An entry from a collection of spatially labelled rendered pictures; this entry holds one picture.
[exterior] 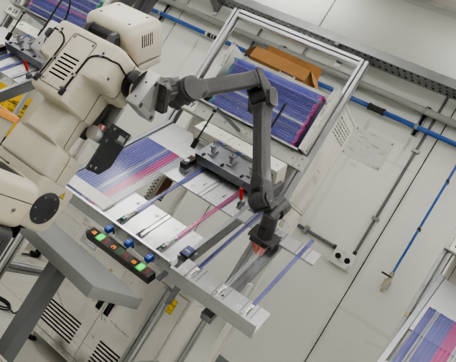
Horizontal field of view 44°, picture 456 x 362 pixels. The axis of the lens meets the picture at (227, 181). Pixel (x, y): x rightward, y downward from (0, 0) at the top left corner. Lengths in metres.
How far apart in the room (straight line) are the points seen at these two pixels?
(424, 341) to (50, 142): 1.38
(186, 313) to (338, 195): 1.90
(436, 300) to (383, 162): 1.89
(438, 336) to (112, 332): 1.32
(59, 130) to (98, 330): 1.15
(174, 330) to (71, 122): 1.07
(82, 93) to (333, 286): 2.61
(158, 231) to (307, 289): 1.89
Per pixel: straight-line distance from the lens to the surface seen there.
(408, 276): 3.85
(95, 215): 2.33
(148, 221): 2.28
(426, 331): 2.14
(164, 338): 2.44
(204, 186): 2.46
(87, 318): 2.65
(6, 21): 3.90
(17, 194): 1.43
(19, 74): 3.28
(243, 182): 2.43
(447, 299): 2.30
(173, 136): 2.76
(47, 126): 1.74
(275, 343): 3.99
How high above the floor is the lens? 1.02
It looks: 2 degrees up
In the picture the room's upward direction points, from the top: 31 degrees clockwise
